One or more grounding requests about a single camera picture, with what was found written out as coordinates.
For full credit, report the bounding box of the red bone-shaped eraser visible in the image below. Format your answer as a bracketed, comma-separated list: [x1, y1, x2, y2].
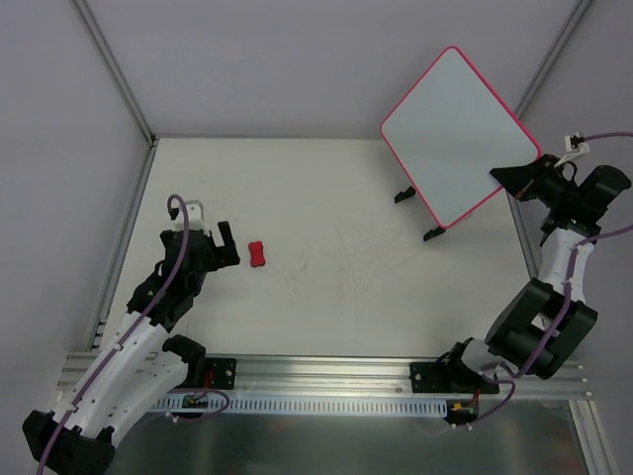
[248, 240, 266, 268]

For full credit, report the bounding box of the pink framed whiteboard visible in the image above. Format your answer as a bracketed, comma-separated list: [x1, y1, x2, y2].
[380, 46, 541, 229]

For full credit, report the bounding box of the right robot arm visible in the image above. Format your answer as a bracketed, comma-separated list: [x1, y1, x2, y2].
[414, 154, 632, 393]

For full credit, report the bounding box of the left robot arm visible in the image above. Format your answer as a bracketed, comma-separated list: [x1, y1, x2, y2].
[22, 222, 240, 474]

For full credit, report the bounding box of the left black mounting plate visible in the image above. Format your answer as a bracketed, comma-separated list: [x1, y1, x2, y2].
[204, 357, 237, 391]

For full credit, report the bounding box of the black mounting plate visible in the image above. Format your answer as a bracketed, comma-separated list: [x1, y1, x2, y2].
[204, 357, 237, 391]
[408, 361, 449, 394]

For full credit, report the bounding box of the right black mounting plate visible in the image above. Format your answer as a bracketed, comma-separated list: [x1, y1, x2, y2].
[408, 361, 449, 394]

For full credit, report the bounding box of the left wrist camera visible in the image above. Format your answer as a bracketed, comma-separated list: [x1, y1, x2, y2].
[169, 200, 208, 233]

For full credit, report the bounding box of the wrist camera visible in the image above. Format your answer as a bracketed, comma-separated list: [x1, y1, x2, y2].
[555, 133, 590, 168]
[169, 200, 208, 233]

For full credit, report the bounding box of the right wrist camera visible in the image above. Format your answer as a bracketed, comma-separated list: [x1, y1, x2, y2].
[555, 133, 590, 168]

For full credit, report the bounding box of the wire whiteboard stand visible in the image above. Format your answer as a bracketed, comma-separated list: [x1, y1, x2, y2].
[394, 186, 446, 242]

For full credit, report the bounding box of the right aluminium frame post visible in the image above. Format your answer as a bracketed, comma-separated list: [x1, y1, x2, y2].
[497, 1, 595, 138]

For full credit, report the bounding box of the aluminium frame post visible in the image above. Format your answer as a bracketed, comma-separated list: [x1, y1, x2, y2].
[497, 1, 595, 138]
[67, 0, 159, 145]

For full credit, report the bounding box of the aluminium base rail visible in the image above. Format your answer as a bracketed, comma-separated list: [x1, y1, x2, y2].
[57, 350, 589, 402]

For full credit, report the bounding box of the white slotted cable duct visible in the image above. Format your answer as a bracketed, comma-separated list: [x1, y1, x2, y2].
[150, 394, 448, 419]

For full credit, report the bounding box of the left aluminium frame post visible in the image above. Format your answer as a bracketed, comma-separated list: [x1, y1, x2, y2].
[67, 0, 159, 145]

